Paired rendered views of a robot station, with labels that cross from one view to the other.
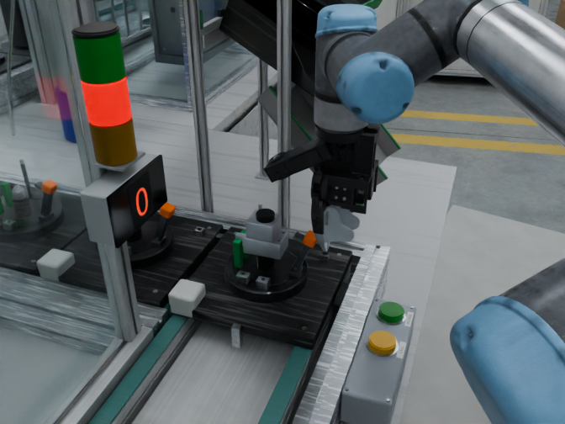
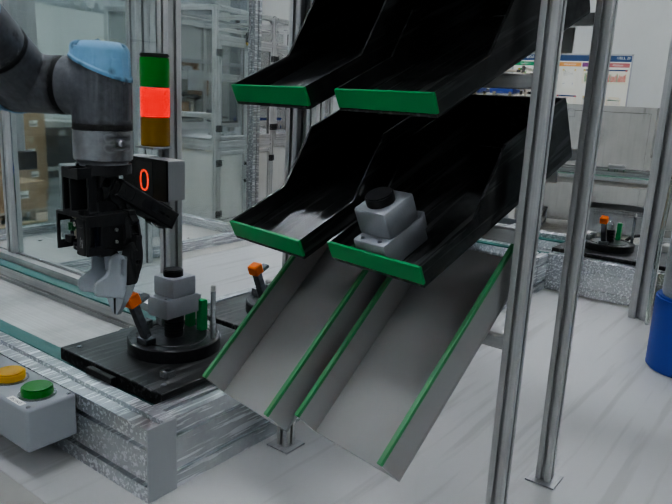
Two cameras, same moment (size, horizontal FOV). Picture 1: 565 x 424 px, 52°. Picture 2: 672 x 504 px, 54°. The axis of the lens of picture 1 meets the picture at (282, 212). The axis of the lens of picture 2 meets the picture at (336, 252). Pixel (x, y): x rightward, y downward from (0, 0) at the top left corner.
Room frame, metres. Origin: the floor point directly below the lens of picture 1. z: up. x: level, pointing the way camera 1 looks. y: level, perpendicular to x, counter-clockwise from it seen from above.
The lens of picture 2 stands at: (1.29, -0.83, 1.36)
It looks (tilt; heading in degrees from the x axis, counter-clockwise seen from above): 13 degrees down; 107
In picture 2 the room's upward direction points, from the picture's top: 3 degrees clockwise
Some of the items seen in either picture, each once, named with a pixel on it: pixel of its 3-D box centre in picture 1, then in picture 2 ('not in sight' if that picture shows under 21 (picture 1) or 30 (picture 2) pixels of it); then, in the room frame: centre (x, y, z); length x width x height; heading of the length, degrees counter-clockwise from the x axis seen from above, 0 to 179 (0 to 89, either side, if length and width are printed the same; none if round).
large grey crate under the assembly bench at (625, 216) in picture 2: not in sight; (611, 218); (1.91, 5.51, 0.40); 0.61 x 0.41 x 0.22; 170
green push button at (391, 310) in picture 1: (391, 314); (37, 392); (0.69, -0.17, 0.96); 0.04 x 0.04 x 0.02
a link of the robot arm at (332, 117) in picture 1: (342, 109); (104, 147); (0.74, -0.08, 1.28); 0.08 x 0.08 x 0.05
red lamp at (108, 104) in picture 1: (107, 98); (155, 102); (0.64, 0.20, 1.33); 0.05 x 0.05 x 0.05
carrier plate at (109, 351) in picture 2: (266, 279); (174, 351); (0.78, 0.03, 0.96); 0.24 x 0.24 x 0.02; 70
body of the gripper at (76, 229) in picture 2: (344, 164); (100, 208); (0.74, -0.09, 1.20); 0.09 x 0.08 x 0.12; 70
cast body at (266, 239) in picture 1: (260, 230); (178, 289); (0.78, 0.04, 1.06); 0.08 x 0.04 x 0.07; 72
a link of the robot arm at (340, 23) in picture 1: (345, 53); (99, 86); (0.74, -0.08, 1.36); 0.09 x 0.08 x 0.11; 9
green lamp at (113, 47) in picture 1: (99, 55); (154, 72); (0.64, 0.20, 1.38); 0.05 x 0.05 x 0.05
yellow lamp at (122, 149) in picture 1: (113, 138); (155, 131); (0.64, 0.20, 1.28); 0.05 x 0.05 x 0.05
